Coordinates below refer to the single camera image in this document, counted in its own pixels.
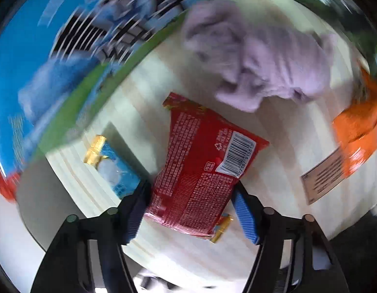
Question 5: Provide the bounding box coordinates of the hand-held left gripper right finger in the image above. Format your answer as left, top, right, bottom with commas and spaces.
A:
232, 182, 350, 293

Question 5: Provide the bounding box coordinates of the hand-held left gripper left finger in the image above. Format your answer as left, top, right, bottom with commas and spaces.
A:
30, 179, 152, 293

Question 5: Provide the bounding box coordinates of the red snack packet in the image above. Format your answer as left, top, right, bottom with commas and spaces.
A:
143, 92, 270, 240

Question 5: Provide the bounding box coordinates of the gold snack packet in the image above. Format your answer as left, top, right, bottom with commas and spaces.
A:
209, 213, 233, 244

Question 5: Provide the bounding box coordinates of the blue snack packet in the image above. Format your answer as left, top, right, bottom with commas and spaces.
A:
83, 135, 143, 201

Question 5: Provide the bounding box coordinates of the orange snack packet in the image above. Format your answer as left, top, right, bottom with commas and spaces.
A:
301, 67, 377, 206

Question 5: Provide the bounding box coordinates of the lilac cloth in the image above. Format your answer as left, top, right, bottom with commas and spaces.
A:
182, 0, 338, 113

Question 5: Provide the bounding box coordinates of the blue checkered bag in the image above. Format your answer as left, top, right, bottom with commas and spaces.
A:
0, 0, 256, 202

